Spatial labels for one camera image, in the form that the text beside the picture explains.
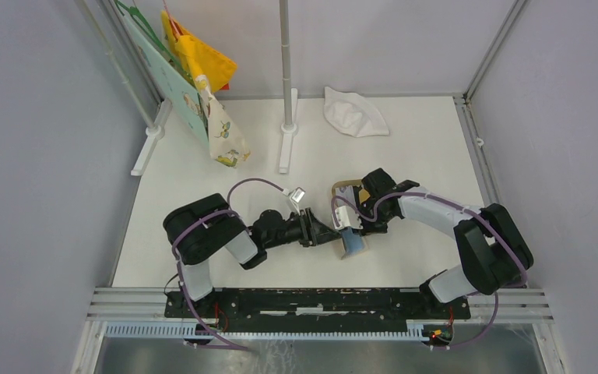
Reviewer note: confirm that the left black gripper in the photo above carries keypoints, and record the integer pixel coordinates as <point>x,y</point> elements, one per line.
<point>314,231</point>

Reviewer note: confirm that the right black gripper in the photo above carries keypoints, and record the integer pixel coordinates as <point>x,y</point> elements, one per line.
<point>368,231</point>

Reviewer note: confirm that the beige card holder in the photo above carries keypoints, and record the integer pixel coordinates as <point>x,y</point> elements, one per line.
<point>353,243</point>

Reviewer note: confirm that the beige oval tray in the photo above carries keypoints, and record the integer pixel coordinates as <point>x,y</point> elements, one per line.
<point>356,194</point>

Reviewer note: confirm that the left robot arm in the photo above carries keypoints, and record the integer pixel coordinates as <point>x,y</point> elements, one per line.
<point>200,229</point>

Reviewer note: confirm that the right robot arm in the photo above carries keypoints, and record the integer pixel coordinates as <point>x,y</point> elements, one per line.
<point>492,252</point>

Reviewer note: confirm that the white pole base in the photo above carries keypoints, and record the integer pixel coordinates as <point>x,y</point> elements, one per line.
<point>287,139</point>

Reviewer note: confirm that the white crumpled cloth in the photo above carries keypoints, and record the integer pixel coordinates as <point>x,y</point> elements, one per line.
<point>353,115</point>

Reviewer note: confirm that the white printed hanging cloth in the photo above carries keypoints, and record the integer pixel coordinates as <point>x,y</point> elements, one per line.
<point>226,141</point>

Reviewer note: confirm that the white left rack foot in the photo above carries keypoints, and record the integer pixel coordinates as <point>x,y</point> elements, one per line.
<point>153,136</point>

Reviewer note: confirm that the yellow hanging cloth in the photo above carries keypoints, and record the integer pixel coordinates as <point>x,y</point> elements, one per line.
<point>203,66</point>

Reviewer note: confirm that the teal printed hanging cloth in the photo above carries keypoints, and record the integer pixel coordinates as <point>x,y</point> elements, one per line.
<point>166,71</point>

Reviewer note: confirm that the grey vertical pole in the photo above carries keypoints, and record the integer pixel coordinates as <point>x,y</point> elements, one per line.
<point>285,44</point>

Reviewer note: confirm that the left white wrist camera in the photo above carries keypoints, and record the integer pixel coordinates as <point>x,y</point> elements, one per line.
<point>294,197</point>

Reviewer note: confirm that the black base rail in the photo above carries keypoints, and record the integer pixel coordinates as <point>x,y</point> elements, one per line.
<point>314,310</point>

